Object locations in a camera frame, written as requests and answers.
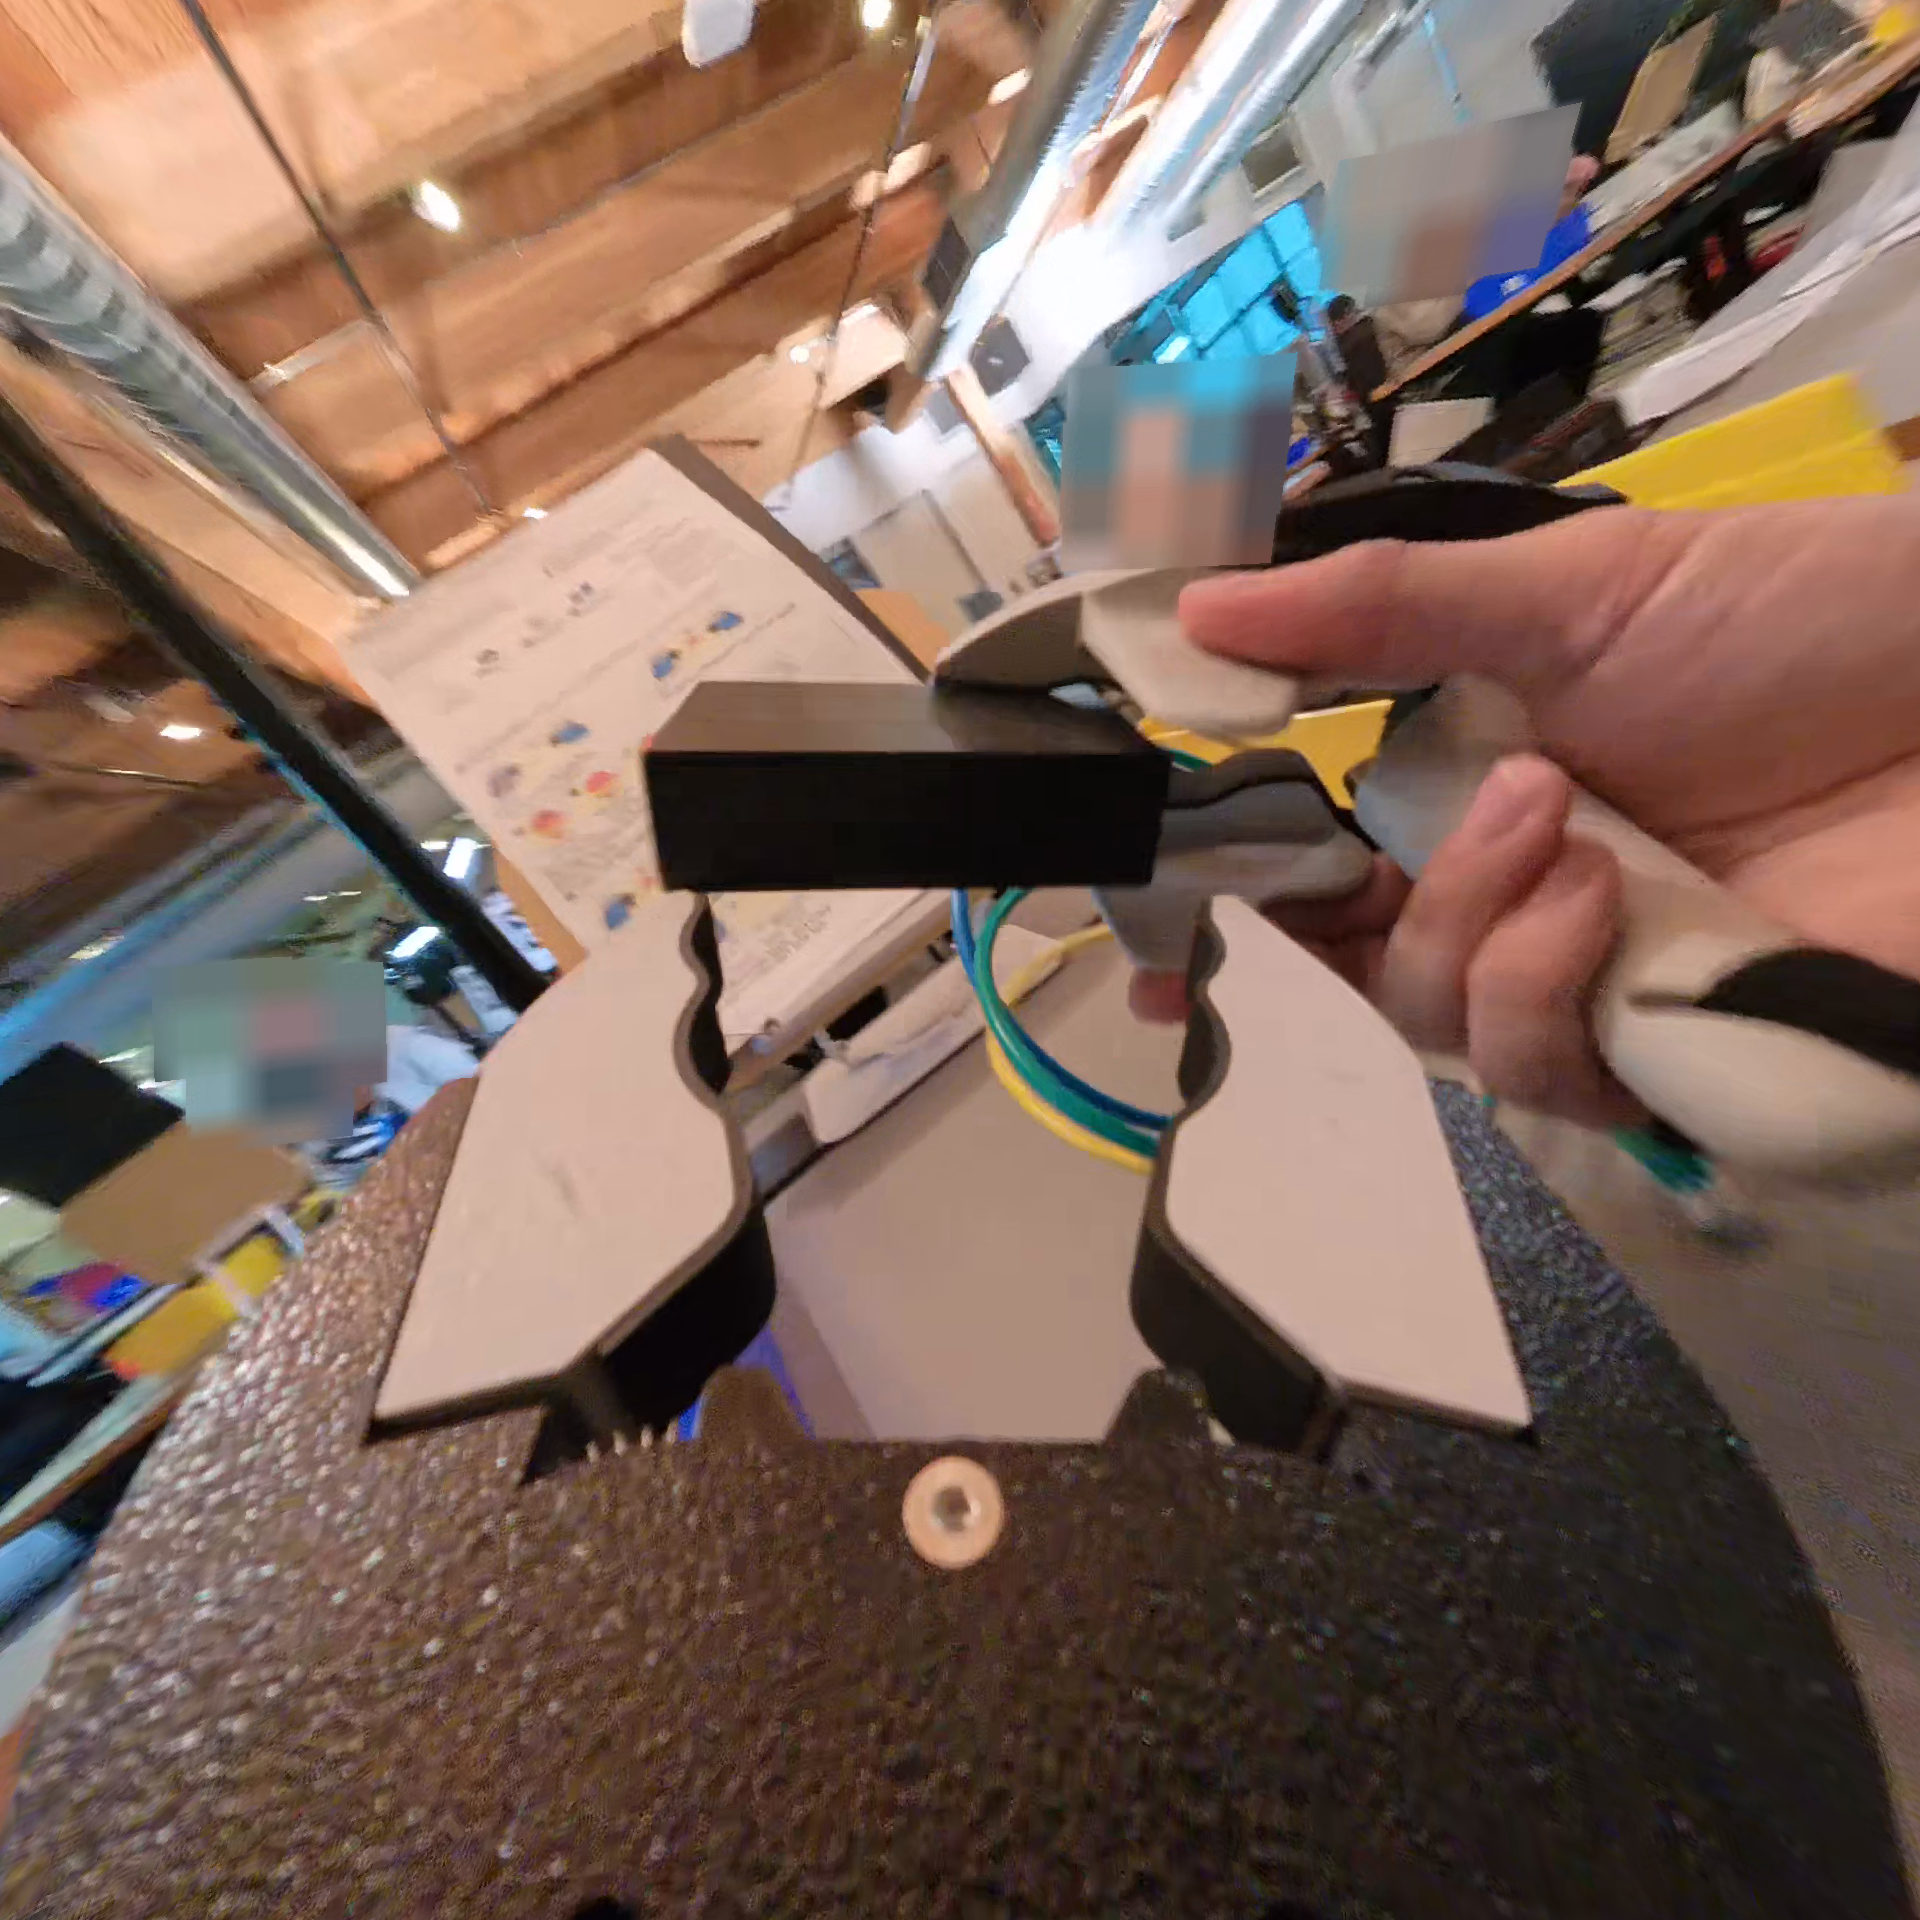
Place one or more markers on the black metal post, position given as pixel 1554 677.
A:
pixel 271 691

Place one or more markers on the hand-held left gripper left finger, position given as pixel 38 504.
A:
pixel 555 1200

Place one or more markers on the person's right hand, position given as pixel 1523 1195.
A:
pixel 1695 662

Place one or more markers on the yellow plastic bin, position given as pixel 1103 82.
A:
pixel 1770 450

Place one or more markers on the wooden work desk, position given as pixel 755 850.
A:
pixel 1680 165

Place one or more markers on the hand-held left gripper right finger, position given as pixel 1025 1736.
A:
pixel 1336 1200

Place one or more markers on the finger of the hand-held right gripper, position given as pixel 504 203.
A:
pixel 1276 839
pixel 1050 630

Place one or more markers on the silver ventilation duct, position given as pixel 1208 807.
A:
pixel 1231 105
pixel 195 390

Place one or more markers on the instruction sheet board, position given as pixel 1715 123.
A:
pixel 600 674

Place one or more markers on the small blue plastic bin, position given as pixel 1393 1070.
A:
pixel 1516 277

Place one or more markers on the black network switch box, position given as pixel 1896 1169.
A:
pixel 902 795

